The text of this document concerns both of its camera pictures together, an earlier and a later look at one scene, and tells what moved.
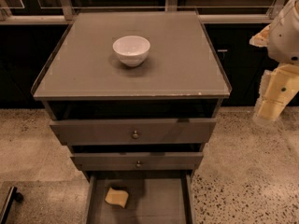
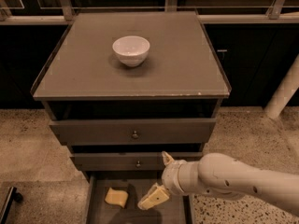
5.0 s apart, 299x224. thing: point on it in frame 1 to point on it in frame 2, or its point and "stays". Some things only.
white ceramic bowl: x=132 y=49 stays
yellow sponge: x=117 y=197 stays
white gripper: x=285 y=37 to x=170 y=175
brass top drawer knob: x=135 y=135 stays
